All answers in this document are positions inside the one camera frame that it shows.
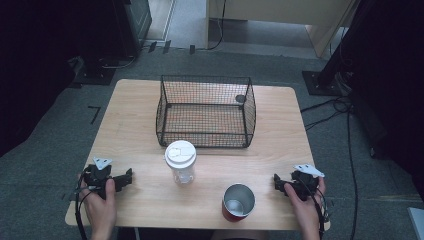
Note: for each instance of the white flat object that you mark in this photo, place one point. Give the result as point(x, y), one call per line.
point(417, 223)

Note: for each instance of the red metal cup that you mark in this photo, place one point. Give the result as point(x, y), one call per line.
point(238, 203)

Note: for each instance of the black stand base plate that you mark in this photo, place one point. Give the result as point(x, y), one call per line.
point(95, 71)
point(325, 83)

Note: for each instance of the person's right hand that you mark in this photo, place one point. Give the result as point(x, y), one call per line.
point(305, 210)

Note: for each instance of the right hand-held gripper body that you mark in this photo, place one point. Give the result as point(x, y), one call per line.
point(305, 181)

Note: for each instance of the beige wooden furniture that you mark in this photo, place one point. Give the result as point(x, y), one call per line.
point(283, 16)

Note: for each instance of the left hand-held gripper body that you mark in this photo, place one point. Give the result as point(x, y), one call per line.
point(96, 178)

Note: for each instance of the person's left hand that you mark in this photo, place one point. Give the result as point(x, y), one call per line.
point(100, 208)

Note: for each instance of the black tape strip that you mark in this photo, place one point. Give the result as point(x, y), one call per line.
point(152, 46)
point(166, 46)
point(192, 49)

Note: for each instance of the white table leg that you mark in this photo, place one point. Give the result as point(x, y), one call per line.
point(137, 234)

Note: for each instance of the dark curtain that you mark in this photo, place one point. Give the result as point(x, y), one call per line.
point(390, 83)
point(40, 66)

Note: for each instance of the dark cabinet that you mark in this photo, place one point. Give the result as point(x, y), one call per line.
point(131, 26)

